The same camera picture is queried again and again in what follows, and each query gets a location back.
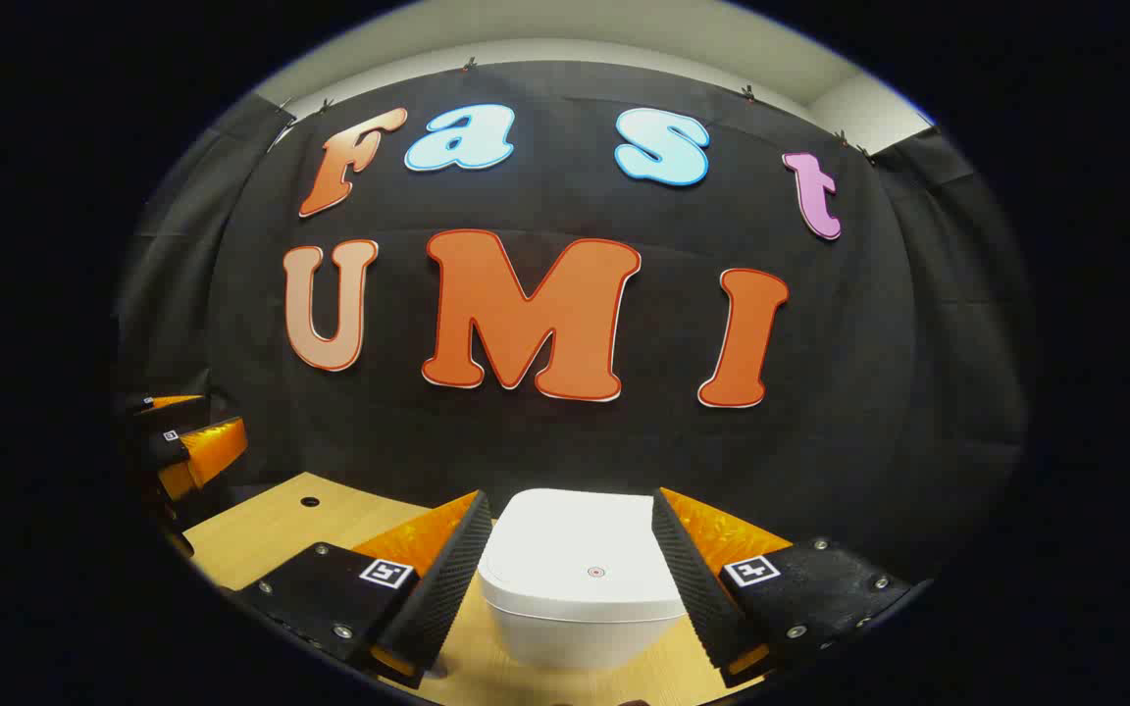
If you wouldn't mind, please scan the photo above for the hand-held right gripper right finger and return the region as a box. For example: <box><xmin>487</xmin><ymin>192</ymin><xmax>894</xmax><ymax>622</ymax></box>
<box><xmin>649</xmin><ymin>486</ymin><xmax>916</xmax><ymax>691</ymax></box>

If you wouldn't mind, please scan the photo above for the white desktop garbage bin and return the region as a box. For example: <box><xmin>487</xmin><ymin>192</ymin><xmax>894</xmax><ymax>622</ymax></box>
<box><xmin>477</xmin><ymin>488</ymin><xmax>693</xmax><ymax>673</ymax></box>

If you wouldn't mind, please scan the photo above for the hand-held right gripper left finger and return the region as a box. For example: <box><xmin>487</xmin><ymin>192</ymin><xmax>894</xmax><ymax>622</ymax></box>
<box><xmin>230</xmin><ymin>488</ymin><xmax>495</xmax><ymax>691</ymax></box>

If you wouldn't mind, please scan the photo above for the wooden desktop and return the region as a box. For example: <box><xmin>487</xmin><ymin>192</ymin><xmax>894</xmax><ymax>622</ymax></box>
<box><xmin>180</xmin><ymin>471</ymin><xmax>772</xmax><ymax>706</ymax></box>

